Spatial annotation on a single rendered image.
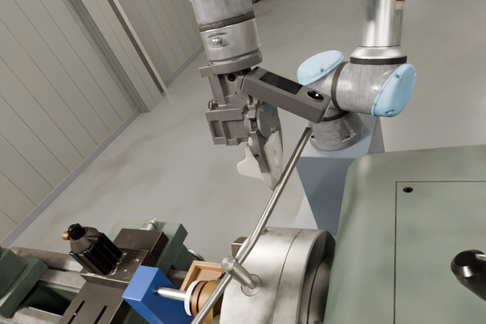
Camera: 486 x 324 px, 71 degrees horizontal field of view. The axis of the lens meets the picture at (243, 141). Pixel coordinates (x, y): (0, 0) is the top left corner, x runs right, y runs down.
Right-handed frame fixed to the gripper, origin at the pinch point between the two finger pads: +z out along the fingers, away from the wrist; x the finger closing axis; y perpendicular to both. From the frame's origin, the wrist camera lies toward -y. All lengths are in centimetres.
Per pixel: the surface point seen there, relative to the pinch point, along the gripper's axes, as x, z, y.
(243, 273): 10.9, 8.3, 3.5
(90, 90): -220, 20, 300
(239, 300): 10.7, 14.4, 5.8
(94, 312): 3, 40, 61
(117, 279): -3, 33, 55
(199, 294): 3.3, 24.5, 21.1
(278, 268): 5.6, 12.1, 0.7
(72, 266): -15, 47, 97
